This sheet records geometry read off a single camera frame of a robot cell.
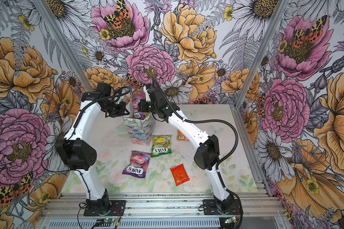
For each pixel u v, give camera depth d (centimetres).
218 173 59
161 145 94
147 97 72
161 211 74
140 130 85
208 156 53
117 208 73
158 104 63
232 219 71
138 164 87
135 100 83
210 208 73
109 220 71
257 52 91
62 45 85
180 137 99
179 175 85
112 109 73
